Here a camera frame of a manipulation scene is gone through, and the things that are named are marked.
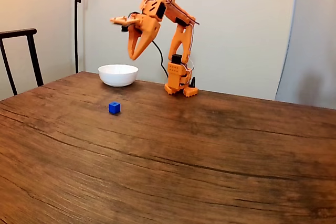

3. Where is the orange gripper camera mount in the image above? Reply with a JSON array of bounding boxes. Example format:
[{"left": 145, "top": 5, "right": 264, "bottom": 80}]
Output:
[{"left": 110, "top": 15, "right": 142, "bottom": 34}]

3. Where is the white bowl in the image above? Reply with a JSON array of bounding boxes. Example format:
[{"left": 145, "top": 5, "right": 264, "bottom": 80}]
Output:
[{"left": 98, "top": 63, "right": 139, "bottom": 88}]

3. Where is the black floor lamp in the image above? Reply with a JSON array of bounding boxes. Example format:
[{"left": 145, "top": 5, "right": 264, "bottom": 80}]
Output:
[{"left": 74, "top": 0, "right": 118, "bottom": 74}]

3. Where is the black cable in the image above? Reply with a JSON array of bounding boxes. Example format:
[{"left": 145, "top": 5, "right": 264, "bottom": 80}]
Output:
[{"left": 151, "top": 40, "right": 169, "bottom": 79}]

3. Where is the black chair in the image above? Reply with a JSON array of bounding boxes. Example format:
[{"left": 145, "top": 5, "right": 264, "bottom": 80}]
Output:
[{"left": 0, "top": 28, "right": 45, "bottom": 96}]

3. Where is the blue cube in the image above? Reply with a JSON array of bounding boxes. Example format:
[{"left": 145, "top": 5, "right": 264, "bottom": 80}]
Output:
[{"left": 108, "top": 101, "right": 121, "bottom": 115}]

